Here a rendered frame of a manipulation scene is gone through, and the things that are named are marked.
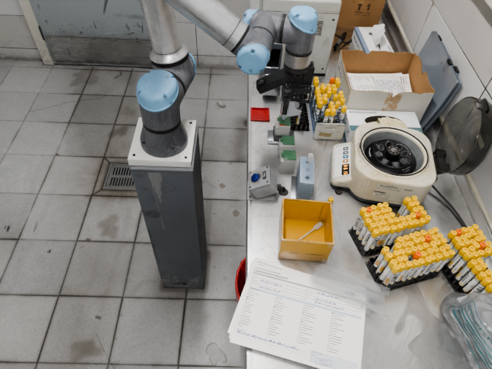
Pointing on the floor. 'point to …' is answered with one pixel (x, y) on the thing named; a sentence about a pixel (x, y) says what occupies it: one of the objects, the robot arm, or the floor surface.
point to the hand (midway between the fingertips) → (281, 116)
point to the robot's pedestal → (175, 220)
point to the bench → (452, 359)
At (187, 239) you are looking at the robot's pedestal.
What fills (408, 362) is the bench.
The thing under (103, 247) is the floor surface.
